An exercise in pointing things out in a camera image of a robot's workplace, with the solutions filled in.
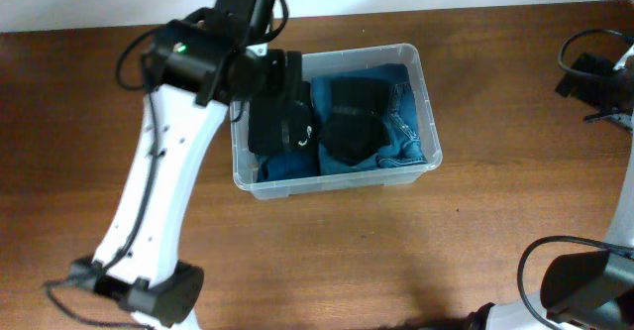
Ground large black garment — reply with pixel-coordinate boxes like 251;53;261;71
248;81;317;157

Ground dark blue taped knit garment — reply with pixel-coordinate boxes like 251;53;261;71
256;152;319;182

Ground small black garment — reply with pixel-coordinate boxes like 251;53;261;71
319;77;390;165

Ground medium blue jeans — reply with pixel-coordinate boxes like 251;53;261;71
312;63;427;175

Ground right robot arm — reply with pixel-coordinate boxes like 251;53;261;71
462;50;633;329

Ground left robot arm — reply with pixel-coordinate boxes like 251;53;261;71
65;0;284;329

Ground clear plastic storage bin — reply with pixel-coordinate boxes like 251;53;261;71
231;43;443;200

